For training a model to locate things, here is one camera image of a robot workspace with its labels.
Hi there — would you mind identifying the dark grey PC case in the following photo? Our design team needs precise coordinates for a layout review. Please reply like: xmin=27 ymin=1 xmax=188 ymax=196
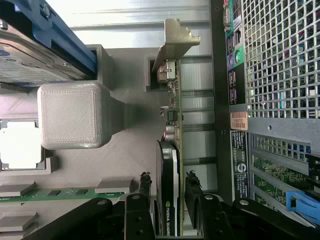
xmin=209 ymin=0 xmax=320 ymax=240

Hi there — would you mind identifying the blue slot retention clip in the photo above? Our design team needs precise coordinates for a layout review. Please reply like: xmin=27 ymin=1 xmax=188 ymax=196
xmin=285 ymin=190 xmax=320 ymax=226

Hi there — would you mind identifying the hard disk in blue caddy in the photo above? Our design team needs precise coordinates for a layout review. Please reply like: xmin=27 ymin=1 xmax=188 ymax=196
xmin=0 ymin=0 xmax=99 ymax=86

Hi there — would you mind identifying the orange barcode label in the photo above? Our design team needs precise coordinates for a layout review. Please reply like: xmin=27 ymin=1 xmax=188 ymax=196
xmin=230 ymin=111 xmax=249 ymax=131

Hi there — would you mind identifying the rear port panel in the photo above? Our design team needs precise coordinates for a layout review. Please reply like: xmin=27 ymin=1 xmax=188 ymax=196
xmin=225 ymin=0 xmax=246 ymax=106

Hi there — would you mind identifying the grey plastic parts rack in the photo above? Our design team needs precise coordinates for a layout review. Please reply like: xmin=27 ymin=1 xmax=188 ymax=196
xmin=0 ymin=44 xmax=181 ymax=240

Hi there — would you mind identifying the green RAM stick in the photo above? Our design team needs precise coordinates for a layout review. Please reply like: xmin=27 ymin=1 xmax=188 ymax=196
xmin=0 ymin=188 xmax=121 ymax=204

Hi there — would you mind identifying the silver CPU chip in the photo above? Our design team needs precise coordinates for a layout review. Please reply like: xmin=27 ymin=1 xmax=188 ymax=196
xmin=0 ymin=121 xmax=43 ymax=171

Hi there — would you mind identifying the black rear label sticker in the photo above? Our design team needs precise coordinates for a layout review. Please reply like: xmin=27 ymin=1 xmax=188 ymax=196
xmin=231 ymin=130 xmax=250 ymax=201

